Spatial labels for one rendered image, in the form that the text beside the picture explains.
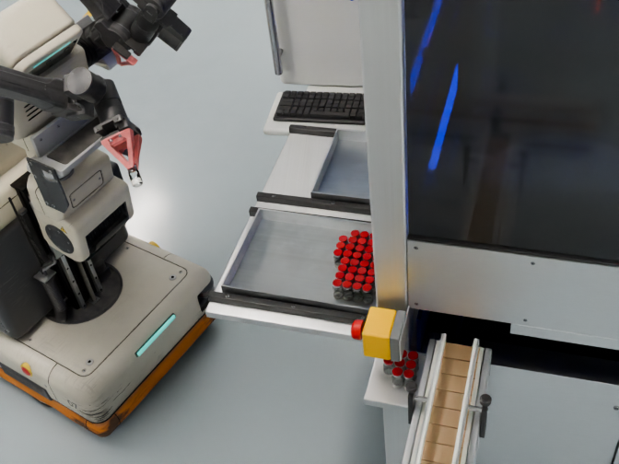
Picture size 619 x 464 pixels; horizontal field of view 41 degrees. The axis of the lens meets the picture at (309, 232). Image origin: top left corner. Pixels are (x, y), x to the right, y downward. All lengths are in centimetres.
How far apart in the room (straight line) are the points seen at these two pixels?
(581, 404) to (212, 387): 141
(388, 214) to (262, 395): 142
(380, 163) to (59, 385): 155
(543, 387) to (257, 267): 68
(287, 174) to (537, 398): 85
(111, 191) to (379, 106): 121
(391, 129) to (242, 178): 226
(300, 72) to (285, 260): 83
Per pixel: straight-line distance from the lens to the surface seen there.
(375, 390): 167
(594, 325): 159
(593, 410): 180
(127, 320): 271
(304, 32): 249
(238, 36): 451
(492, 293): 155
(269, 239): 197
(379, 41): 123
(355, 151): 219
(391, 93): 128
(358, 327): 159
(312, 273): 188
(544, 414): 183
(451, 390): 161
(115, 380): 262
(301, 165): 217
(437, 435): 155
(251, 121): 385
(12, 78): 172
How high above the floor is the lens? 225
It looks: 44 degrees down
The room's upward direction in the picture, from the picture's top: 8 degrees counter-clockwise
